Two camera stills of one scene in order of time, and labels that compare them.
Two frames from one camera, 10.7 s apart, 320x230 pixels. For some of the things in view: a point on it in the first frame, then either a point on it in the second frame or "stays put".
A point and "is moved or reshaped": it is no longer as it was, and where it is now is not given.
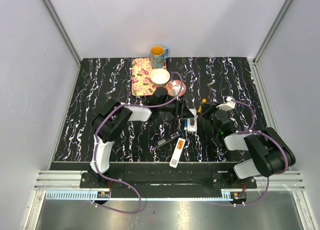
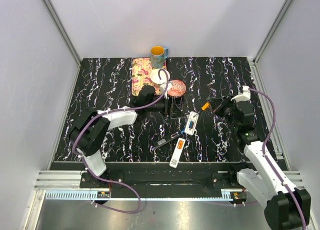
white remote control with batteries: [190, 124] is moved or reshaped
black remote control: [158, 143] stays put
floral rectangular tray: [142, 84] stays put
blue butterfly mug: [158, 55] stays put
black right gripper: [207, 108] to [215, 102]
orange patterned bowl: [173, 87] stays put
